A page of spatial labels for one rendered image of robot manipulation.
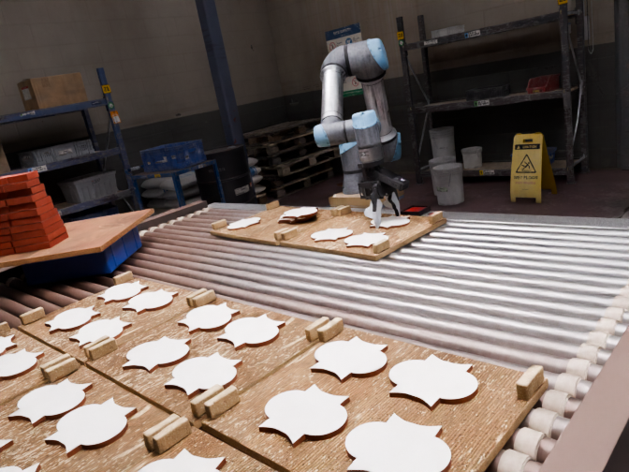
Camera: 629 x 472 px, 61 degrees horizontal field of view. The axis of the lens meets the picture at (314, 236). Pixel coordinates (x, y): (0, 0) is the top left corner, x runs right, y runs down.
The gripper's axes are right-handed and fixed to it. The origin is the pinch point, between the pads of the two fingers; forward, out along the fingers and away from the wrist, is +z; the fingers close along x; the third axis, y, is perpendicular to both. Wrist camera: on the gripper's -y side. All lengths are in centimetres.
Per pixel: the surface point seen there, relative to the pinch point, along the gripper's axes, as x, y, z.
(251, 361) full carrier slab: 79, -29, 3
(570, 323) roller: 37, -70, 8
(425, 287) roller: 34, -37, 5
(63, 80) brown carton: -77, 442, -120
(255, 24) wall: -400, 527, -173
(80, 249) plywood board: 74, 63, -14
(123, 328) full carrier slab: 86, 12, 0
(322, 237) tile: 19.6, 11.3, -0.8
